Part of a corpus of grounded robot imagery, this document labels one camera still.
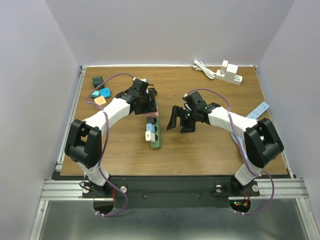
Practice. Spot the white power strip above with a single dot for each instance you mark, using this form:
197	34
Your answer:
236	79

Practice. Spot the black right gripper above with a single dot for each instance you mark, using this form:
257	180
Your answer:
178	112

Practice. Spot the aluminium left side rail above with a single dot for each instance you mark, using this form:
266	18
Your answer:
61	155

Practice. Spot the dark green charger plug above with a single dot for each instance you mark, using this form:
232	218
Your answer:
97	81

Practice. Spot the aluminium rail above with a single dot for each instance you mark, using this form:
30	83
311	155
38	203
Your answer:
73	190
61	155

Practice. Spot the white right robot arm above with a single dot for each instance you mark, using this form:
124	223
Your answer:
258	140

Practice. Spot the light blue small adapter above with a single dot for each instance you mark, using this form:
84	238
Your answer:
150	127

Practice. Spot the dark green power strip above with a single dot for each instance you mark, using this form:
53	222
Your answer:
158	133

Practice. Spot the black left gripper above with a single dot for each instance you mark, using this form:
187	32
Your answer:
151	106

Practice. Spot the aluminium front rail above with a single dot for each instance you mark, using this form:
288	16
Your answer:
73	190

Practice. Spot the light blue power strip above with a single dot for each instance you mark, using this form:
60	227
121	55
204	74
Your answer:
255	114

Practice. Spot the teal usb charger plug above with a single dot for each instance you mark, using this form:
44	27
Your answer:
95	94

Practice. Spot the pink cube adapter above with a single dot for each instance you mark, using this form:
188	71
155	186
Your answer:
152	114

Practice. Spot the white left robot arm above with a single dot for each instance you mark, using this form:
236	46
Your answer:
84	141

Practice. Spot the white square adapter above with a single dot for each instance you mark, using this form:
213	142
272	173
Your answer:
150	137

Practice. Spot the blue square adapter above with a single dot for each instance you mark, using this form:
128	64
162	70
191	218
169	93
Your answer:
105	92

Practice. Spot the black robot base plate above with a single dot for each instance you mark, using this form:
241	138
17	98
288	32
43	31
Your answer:
136	202

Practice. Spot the orange cube adapter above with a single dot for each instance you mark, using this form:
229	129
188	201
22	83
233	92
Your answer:
100	101

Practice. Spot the dark grey small adapter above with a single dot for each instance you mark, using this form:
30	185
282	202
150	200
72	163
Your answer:
151	120

